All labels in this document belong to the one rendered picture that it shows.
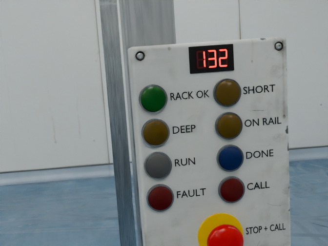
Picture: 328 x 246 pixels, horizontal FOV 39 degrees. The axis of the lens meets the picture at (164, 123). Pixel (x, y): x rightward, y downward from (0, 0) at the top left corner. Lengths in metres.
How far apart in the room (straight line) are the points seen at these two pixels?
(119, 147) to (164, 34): 1.16
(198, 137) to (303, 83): 3.66
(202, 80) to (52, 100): 3.47
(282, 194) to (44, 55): 3.48
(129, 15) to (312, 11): 3.66
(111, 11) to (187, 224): 1.20
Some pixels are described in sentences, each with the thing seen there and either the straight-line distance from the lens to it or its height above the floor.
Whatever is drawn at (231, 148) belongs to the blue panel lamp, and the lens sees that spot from 0.50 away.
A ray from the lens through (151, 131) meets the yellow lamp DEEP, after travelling 0.48.
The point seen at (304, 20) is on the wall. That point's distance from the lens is 4.12.
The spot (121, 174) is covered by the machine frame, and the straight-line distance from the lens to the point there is 1.70.
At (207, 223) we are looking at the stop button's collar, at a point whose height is 0.87.
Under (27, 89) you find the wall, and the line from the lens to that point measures 3.97.
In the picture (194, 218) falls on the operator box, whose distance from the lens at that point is 0.52.
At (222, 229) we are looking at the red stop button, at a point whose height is 0.87.
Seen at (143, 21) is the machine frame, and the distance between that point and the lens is 0.54.
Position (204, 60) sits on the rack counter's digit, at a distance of 0.49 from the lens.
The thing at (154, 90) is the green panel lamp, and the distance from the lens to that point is 0.47.
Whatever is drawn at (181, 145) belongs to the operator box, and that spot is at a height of 0.96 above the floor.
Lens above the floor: 1.07
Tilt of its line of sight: 10 degrees down
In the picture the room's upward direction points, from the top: 4 degrees counter-clockwise
